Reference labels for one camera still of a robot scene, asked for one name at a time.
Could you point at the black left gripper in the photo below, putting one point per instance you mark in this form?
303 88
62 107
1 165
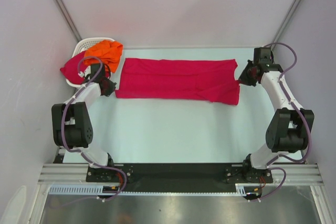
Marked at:
111 89

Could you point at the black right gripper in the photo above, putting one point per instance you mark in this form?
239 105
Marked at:
243 79

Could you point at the orange t shirt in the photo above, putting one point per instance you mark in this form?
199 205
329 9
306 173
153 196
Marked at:
109 52

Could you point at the pink t shirt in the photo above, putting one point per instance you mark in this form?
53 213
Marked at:
70 69
204 80

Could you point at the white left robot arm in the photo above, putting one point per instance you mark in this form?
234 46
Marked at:
72 128

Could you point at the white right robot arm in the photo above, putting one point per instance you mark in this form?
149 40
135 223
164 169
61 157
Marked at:
288 135

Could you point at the white perforated laundry basket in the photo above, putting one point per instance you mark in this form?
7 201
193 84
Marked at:
84 45

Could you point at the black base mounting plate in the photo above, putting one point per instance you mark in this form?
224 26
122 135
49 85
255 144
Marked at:
203 177

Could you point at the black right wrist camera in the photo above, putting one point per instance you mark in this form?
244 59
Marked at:
263 55

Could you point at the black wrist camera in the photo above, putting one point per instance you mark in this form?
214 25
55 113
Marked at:
263 55
94 68

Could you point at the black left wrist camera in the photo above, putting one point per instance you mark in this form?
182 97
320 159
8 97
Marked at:
94 68

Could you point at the aluminium left corner post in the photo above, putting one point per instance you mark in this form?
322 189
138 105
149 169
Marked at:
68 19

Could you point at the aluminium corner post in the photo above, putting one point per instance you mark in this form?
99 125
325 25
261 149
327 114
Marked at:
68 19
286 21

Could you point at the aluminium front frame rail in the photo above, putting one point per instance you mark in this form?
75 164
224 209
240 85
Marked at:
297 175

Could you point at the aluminium right corner post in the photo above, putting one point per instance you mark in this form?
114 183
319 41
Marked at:
286 21

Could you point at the white slotted cable duct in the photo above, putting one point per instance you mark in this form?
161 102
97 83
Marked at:
109 191

